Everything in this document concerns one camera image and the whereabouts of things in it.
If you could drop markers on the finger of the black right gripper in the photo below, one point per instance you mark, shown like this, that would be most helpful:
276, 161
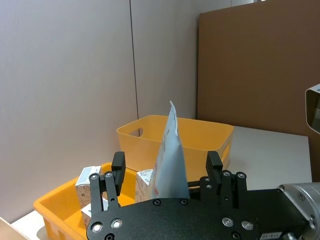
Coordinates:
96, 195

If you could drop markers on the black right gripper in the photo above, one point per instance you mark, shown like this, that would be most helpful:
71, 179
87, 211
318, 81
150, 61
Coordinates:
175, 220

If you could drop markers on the white printed carton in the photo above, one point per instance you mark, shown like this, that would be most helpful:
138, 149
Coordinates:
83, 185
143, 185
86, 216

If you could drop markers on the orange plastic crate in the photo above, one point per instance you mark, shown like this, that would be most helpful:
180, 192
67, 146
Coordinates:
57, 202

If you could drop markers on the pale blue plastic bag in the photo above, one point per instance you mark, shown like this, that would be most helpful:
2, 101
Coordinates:
171, 172

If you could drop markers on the tan cardboard piece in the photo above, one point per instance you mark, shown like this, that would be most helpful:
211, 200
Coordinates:
10, 231

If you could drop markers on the brown cardboard panel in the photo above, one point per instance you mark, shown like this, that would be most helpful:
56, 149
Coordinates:
255, 70

